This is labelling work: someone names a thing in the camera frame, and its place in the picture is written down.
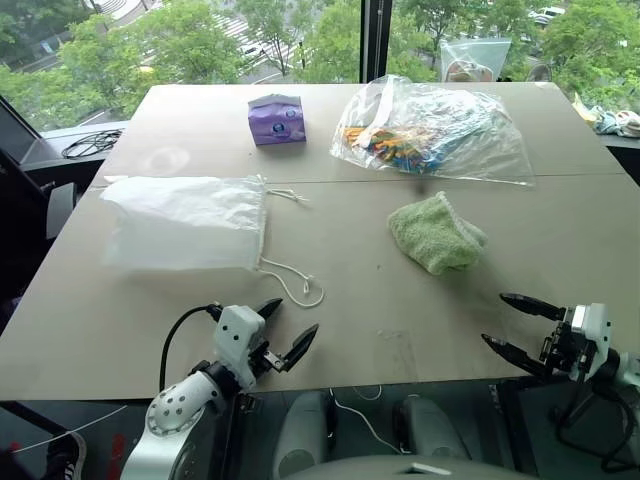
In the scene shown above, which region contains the green terry towel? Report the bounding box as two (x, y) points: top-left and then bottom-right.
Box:
(387, 190), (489, 277)

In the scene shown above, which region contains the thin white wire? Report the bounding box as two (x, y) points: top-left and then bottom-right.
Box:
(328, 385), (404, 455)

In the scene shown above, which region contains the black office chair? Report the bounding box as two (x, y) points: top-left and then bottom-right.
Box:
(0, 147), (79, 321)

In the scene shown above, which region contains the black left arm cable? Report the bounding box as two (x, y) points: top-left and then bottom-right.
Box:
(158, 301), (224, 392)

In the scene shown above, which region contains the pile of pastel cloths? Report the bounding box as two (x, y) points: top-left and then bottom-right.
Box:
(573, 91), (640, 138)

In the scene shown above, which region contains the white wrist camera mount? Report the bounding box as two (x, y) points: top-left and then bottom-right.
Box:
(213, 304), (267, 390)
(570, 302), (613, 377)

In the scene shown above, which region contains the white drawstring bag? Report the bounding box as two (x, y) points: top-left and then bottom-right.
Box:
(98, 173), (326, 308)

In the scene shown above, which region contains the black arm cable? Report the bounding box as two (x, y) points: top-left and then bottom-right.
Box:
(158, 301), (224, 392)
(548, 369), (637, 474)

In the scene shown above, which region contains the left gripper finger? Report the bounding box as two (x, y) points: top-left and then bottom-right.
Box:
(281, 323), (320, 373)
(254, 298), (284, 319)

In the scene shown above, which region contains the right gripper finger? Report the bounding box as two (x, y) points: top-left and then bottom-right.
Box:
(480, 333), (552, 377)
(499, 292), (568, 322)

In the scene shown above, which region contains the grey curved robot torso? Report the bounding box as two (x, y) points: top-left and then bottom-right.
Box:
(293, 454), (507, 480)

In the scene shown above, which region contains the dark window frame post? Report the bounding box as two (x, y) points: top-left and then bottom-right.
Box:
(359, 0), (393, 84)

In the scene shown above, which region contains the grey rounded shape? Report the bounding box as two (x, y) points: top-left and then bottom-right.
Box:
(397, 393), (472, 462)
(275, 391), (332, 467)

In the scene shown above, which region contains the thin white cord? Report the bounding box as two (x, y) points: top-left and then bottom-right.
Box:
(10, 403), (129, 454)

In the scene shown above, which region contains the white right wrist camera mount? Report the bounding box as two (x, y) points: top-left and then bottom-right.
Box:
(570, 302), (613, 377)

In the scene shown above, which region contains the clear bag with colourful items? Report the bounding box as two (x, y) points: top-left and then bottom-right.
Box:
(330, 74), (537, 189)

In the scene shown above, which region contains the black and white shoe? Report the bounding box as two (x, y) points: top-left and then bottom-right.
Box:
(43, 431), (88, 480)

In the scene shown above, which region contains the black cable bundle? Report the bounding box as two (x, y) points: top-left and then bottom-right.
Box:
(61, 128), (124, 159)

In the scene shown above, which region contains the purple tissue pack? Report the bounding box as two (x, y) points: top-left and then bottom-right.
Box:
(247, 92), (307, 148)

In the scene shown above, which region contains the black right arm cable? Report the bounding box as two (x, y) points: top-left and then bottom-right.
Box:
(548, 369), (637, 474)

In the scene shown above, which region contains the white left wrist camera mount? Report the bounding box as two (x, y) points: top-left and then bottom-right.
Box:
(213, 304), (267, 390)

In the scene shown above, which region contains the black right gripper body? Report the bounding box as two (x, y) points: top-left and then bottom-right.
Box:
(540, 307), (597, 384)

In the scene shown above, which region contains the clear zip bag blue seal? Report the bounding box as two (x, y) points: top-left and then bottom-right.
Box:
(439, 38), (514, 84)

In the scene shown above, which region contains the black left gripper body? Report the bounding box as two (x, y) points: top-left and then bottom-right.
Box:
(247, 339), (286, 375)

